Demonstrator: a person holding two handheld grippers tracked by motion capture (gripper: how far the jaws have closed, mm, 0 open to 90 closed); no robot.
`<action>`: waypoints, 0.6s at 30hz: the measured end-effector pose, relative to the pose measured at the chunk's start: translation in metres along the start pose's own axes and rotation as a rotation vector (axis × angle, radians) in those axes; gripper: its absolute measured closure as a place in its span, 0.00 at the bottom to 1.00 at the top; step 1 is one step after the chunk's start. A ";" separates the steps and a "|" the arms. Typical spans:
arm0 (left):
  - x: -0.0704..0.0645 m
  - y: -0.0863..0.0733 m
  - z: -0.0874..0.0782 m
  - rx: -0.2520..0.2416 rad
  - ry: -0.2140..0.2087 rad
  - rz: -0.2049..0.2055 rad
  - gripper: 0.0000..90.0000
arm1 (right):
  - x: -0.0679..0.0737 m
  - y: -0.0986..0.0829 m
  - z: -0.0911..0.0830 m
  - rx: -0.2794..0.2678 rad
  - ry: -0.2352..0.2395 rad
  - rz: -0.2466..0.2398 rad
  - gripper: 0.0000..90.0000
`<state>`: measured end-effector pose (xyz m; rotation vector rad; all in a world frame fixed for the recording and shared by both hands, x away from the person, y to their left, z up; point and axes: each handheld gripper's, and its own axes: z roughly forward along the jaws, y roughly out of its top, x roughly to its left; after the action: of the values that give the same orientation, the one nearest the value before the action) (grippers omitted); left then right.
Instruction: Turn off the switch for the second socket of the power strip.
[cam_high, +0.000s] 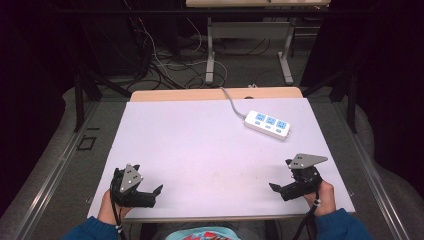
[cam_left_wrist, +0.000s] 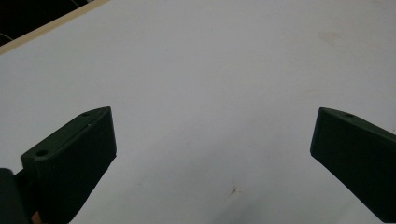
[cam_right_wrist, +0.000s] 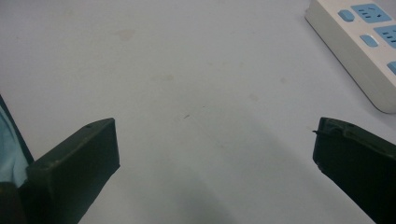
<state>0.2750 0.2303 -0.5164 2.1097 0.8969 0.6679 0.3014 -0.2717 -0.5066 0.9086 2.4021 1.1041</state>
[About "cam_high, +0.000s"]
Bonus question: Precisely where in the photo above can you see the black floor cable bundle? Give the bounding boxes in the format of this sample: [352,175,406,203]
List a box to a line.
[124,13,208,91]

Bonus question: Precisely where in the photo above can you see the desk with grey legs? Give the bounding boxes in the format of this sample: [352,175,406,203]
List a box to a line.
[185,0,332,86]

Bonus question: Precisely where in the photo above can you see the wooden table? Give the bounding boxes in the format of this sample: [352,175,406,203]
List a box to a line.
[123,86,313,224]

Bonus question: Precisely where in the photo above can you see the person's left hand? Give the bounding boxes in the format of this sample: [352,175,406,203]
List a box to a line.
[97,188,133,226]

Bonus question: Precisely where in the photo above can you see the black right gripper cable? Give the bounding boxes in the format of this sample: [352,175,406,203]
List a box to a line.
[292,190,322,240]

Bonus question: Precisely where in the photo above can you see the white power strip blue sockets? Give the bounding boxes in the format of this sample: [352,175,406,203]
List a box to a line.
[243,109,292,142]

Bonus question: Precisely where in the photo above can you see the black horizontal bar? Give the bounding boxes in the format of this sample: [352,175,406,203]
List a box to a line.
[55,7,371,16]

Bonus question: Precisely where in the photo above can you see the white floor cable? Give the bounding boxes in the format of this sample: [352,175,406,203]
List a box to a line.
[139,17,229,88]

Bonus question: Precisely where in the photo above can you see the dark curtain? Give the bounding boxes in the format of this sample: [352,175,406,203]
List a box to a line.
[299,0,424,199]
[0,0,79,216]

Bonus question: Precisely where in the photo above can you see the person's light blue printed clothing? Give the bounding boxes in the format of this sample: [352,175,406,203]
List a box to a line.
[164,226,243,240]

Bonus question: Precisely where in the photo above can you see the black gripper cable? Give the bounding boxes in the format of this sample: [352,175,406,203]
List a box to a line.
[110,199,128,240]
[292,190,322,240]

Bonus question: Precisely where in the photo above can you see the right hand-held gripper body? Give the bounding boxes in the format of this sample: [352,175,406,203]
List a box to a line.
[280,153,329,202]

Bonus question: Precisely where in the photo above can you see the metal floor rail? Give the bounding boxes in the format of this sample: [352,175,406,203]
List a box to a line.
[332,100,412,240]
[12,100,102,240]

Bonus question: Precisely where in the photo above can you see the grey power strip cable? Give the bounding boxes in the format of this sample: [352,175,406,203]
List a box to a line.
[219,86,248,121]

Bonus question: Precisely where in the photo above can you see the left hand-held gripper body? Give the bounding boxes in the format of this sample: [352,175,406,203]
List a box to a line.
[109,163,158,209]

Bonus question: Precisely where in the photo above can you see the black metal stand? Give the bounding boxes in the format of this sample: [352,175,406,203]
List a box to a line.
[301,68,359,135]
[73,70,133,133]

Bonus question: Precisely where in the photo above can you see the person's right hand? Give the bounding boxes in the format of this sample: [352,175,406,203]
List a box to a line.
[303,180,337,218]

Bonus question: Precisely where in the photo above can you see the white table mat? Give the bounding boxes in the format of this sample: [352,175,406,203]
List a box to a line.
[87,97,356,221]

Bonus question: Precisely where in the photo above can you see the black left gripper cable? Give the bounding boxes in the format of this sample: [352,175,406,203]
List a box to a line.
[110,199,128,240]

